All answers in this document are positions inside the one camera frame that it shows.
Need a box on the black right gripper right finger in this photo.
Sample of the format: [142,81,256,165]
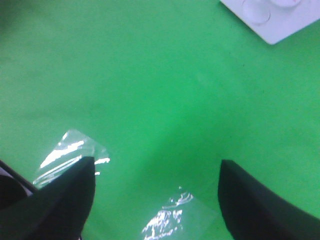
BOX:
[217,159,320,240]

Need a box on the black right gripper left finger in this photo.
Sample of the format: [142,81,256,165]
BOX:
[0,156,96,240]

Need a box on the round door release button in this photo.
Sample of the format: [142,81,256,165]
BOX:
[242,0,271,25]

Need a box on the clear tape piece left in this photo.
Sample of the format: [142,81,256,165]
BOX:
[32,129,111,189]

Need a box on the clear tape piece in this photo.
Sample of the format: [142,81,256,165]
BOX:
[32,129,111,189]
[140,186,218,240]

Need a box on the clear tape piece right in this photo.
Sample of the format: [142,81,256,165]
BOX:
[140,186,218,240]

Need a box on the white microwave oven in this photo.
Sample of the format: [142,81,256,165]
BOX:
[221,0,320,45]

